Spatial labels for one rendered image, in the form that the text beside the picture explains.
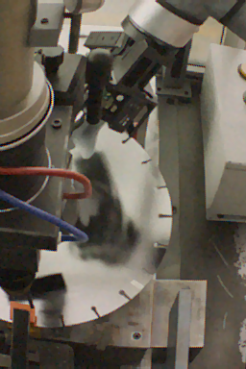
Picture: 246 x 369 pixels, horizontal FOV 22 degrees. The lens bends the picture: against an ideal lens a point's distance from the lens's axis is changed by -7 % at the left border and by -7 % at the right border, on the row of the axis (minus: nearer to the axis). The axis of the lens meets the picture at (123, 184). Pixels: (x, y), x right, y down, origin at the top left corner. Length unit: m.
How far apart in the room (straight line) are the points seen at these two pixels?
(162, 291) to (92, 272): 0.17
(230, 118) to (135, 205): 0.26
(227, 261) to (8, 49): 0.73
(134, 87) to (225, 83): 0.39
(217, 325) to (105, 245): 0.28
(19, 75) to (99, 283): 0.41
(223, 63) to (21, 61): 0.76
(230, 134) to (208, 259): 0.20
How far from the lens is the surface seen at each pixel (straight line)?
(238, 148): 0.94
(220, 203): 1.00
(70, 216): 0.76
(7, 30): 0.32
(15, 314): 0.67
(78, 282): 0.73
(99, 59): 0.47
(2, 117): 0.36
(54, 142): 0.46
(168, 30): 0.65
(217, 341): 0.94
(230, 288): 0.98
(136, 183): 0.80
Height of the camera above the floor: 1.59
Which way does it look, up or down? 53 degrees down
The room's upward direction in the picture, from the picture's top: 9 degrees clockwise
